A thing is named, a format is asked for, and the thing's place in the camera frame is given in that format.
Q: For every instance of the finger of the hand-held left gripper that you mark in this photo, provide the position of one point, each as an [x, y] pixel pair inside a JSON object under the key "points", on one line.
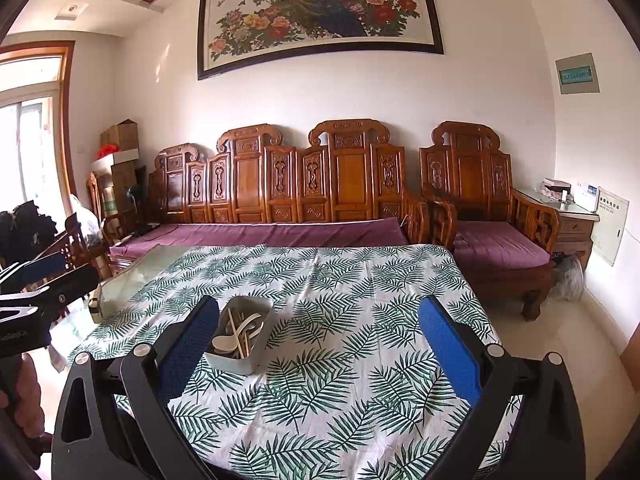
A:
{"points": [[65, 290], [42, 265]]}

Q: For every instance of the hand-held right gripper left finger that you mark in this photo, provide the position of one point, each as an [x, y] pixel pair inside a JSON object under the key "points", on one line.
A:
{"points": [[187, 345]]}

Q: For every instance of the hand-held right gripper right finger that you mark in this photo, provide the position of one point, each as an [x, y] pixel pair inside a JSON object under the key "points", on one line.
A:
{"points": [[450, 350]]}

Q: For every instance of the white soup spoon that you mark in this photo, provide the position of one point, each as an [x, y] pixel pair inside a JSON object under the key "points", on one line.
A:
{"points": [[222, 345]]}

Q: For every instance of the grey rectangular container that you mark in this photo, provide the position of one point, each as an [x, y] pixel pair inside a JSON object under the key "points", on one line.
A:
{"points": [[235, 362]]}

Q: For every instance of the small white spoon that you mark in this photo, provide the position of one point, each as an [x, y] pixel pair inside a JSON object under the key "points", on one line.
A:
{"points": [[247, 324]]}

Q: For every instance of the person's left hand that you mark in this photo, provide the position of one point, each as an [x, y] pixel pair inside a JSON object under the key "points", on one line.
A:
{"points": [[29, 385]]}

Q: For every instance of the dark wooden dining chair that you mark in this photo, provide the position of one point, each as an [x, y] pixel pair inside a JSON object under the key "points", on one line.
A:
{"points": [[75, 245]]}

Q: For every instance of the black clothing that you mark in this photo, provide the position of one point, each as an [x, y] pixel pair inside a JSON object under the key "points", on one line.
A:
{"points": [[25, 230]]}

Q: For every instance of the white plastic bag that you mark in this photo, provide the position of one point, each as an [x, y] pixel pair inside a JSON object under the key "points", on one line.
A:
{"points": [[85, 220]]}

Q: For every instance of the leaf print tablecloth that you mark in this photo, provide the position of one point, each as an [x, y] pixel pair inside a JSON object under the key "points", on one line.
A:
{"points": [[350, 360]]}

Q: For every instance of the dark stacked cartons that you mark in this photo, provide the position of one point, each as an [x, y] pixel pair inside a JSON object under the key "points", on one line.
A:
{"points": [[120, 190]]}

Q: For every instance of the wooden framed window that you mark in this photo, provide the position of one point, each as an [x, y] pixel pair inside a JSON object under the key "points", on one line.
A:
{"points": [[30, 150]]}

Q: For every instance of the purple armchair cushion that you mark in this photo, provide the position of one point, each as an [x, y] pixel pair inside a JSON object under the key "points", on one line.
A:
{"points": [[500, 245]]}

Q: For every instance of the white cardboard box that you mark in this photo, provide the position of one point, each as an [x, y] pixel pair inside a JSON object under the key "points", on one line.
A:
{"points": [[115, 159]]}

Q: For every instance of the red item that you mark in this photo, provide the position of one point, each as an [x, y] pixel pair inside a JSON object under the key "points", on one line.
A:
{"points": [[107, 151]]}

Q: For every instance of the purple sofa cushion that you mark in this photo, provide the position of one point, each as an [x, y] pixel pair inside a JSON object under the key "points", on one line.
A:
{"points": [[260, 235]]}

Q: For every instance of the feather duster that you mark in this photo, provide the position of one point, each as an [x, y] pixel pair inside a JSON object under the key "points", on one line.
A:
{"points": [[567, 277]]}

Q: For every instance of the brown cardboard box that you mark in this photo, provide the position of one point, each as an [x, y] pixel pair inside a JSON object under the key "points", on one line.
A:
{"points": [[120, 135]]}

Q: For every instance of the wooden side table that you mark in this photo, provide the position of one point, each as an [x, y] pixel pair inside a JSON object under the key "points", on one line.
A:
{"points": [[570, 232]]}

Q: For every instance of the carved wooden sofa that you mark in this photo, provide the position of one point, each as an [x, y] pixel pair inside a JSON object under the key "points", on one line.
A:
{"points": [[250, 180]]}

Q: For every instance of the carved wooden armchair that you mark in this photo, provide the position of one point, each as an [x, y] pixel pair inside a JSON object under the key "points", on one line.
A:
{"points": [[467, 170]]}

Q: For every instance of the tissue box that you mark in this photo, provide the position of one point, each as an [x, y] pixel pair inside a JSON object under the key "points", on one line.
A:
{"points": [[555, 187]]}

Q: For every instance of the white telephone device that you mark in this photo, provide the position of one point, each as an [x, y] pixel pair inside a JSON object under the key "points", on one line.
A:
{"points": [[587, 199]]}

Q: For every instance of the peacock flower painting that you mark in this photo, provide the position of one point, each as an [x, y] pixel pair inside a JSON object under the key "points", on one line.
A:
{"points": [[320, 10]]}

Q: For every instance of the white wall panel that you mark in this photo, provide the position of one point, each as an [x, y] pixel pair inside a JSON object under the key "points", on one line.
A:
{"points": [[610, 225]]}

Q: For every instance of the grey wall panel box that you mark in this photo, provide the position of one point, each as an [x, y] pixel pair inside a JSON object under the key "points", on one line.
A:
{"points": [[577, 74]]}

